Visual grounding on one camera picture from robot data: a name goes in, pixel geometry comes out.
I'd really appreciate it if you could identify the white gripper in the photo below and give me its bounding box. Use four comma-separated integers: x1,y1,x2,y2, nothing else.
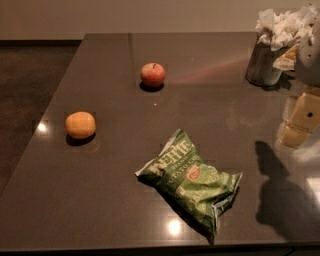
277,20,320,148

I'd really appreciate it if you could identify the orange fruit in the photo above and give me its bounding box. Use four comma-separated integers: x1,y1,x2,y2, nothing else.
65,112,96,139

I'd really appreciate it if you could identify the green jalapeno chip bag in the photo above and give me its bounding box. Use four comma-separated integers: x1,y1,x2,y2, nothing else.
135,129,243,242

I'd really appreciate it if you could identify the red apple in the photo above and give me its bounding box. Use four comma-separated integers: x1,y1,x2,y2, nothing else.
140,62,166,88

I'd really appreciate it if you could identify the metal cup holder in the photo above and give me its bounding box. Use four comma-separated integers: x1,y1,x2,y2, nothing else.
245,43,288,87

